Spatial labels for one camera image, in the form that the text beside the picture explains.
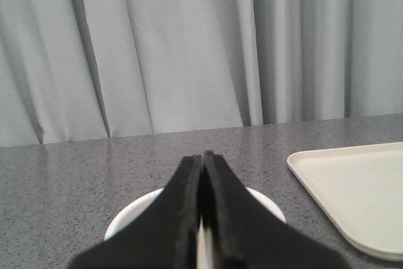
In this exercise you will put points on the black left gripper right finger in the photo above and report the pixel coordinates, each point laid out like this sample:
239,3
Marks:
245,234

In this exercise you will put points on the white smiley mug black handle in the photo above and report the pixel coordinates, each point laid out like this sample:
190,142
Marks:
204,257

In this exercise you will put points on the cream rectangular tray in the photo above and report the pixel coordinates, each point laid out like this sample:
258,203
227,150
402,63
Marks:
360,190

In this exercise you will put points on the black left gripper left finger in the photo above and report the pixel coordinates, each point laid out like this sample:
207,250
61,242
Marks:
164,235

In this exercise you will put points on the grey curtain backdrop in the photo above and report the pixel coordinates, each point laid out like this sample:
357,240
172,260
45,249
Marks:
91,69

